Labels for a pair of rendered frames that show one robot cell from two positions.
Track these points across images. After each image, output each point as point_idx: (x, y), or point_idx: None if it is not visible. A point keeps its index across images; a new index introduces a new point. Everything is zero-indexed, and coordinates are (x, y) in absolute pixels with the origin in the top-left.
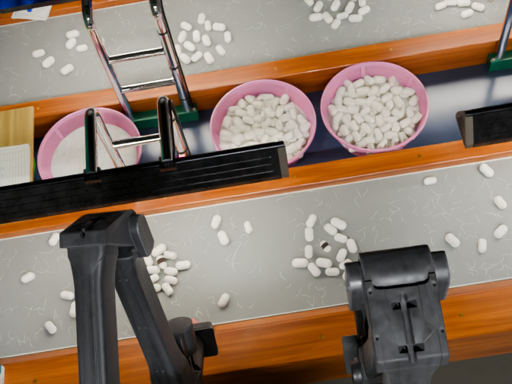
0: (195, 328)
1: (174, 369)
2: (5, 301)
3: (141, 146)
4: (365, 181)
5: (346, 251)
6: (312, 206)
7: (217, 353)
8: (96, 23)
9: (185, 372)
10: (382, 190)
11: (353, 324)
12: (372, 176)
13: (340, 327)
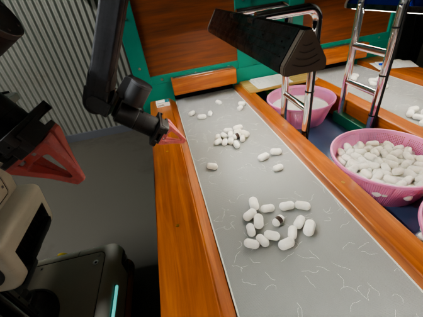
0: (162, 121)
1: (90, 65)
2: (206, 102)
3: (316, 109)
4: (383, 251)
5: (277, 238)
6: (321, 205)
7: (150, 143)
8: (398, 84)
9: (94, 80)
10: (384, 272)
11: (189, 251)
12: (394, 253)
13: (187, 239)
